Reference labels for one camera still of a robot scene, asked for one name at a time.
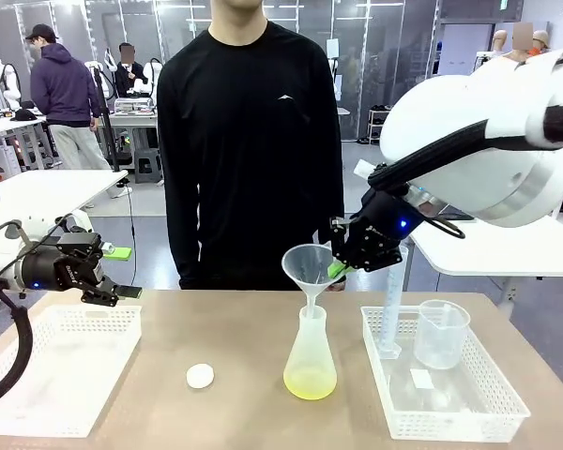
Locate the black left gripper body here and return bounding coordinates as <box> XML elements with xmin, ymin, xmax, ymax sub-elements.
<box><xmin>20</xmin><ymin>232</ymin><xmax>106</xmax><ymax>292</ymax></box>

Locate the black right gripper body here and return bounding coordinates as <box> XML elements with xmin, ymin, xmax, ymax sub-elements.
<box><xmin>344</xmin><ymin>186</ymin><xmax>435</xmax><ymax>274</ymax></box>

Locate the translucent plastic funnel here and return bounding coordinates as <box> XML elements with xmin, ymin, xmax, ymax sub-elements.
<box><xmin>281</xmin><ymin>243</ymin><xmax>349</xmax><ymax>321</ymax></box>

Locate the translucent plastic graduated cylinder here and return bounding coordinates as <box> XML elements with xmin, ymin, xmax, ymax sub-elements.
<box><xmin>376</xmin><ymin>244</ymin><xmax>411</xmax><ymax>361</ymax></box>

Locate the clear plastic measuring beaker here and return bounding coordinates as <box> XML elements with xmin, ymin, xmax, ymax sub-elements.
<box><xmin>412</xmin><ymin>299</ymin><xmax>472</xmax><ymax>371</ymax></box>

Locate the person's right forearm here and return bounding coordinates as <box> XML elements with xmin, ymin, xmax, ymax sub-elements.
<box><xmin>165</xmin><ymin>182</ymin><xmax>204</xmax><ymax>291</ymax></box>

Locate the person's left forearm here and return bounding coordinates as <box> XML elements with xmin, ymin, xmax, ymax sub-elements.
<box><xmin>309</xmin><ymin>172</ymin><xmax>347</xmax><ymax>235</ymax></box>

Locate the white side table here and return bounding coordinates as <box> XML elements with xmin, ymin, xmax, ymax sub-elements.
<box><xmin>0</xmin><ymin>169</ymin><xmax>129</xmax><ymax>227</ymax></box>

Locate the white perforated plastic basket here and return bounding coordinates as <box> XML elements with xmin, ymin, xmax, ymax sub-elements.
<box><xmin>358</xmin><ymin>305</ymin><xmax>532</xmax><ymax>443</ymax></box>
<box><xmin>0</xmin><ymin>304</ymin><xmax>144</xmax><ymax>439</ymax></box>

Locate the grey plastic stool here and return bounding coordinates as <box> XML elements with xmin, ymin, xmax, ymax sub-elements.
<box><xmin>132</xmin><ymin>147</ymin><xmax>164</xmax><ymax>185</ymax></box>

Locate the translucent plastic conical flask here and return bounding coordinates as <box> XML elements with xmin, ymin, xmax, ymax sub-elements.
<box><xmin>282</xmin><ymin>305</ymin><xmax>340</xmax><ymax>401</ymax></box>

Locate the white shoe rack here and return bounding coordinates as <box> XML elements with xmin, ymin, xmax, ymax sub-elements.
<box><xmin>367</xmin><ymin>104</ymin><xmax>393</xmax><ymax>145</ymax></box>

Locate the large white work table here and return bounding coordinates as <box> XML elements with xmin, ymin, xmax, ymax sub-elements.
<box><xmin>408</xmin><ymin>213</ymin><xmax>563</xmax><ymax>278</ymax></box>

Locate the round white flask cap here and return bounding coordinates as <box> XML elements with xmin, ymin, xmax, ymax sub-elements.
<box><xmin>185</xmin><ymin>363</ymin><xmax>216</xmax><ymax>390</ymax></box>

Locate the person in black shirt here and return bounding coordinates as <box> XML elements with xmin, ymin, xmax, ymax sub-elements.
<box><xmin>156</xmin><ymin>0</ymin><xmax>347</xmax><ymax>292</ymax></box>

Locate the black tripod stand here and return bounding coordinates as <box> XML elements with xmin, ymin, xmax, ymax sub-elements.
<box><xmin>89</xmin><ymin>64</ymin><xmax>122</xmax><ymax>173</ymax></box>

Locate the white paper label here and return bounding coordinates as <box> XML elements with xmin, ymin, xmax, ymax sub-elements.
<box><xmin>409</xmin><ymin>368</ymin><xmax>436</xmax><ymax>391</ymax></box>

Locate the background table with trays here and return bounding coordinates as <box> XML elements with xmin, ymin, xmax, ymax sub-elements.
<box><xmin>98</xmin><ymin>96</ymin><xmax>161</xmax><ymax>171</ymax></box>

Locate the white background table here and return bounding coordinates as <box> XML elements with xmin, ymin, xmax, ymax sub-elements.
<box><xmin>0</xmin><ymin>112</ymin><xmax>53</xmax><ymax>171</ymax></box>

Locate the person in cap and hoodie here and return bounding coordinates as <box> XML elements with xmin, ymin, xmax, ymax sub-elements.
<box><xmin>24</xmin><ymin>22</ymin><xmax>113</xmax><ymax>173</ymax></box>

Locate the seated person in dark suit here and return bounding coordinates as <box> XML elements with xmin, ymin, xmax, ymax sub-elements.
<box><xmin>114</xmin><ymin>41</ymin><xmax>149</xmax><ymax>98</ymax></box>

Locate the pale mannequin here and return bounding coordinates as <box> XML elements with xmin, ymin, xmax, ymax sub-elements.
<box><xmin>491</xmin><ymin>29</ymin><xmax>510</xmax><ymax>60</ymax></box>

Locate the beige mannequin torso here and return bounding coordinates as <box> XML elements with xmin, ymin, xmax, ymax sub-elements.
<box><xmin>502</xmin><ymin>21</ymin><xmax>536</xmax><ymax>63</ymax></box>

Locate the mannequin with hat orange shirt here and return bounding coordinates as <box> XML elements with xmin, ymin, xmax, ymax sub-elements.
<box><xmin>527</xmin><ymin>29</ymin><xmax>552</xmax><ymax>56</ymax></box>

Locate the thin black hanging cable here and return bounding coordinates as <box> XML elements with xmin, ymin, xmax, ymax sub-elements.
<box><xmin>121</xmin><ymin>180</ymin><xmax>138</xmax><ymax>288</ymax></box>

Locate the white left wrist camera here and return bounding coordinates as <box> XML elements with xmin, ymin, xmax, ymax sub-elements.
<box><xmin>21</xmin><ymin>216</ymin><xmax>53</xmax><ymax>242</ymax></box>

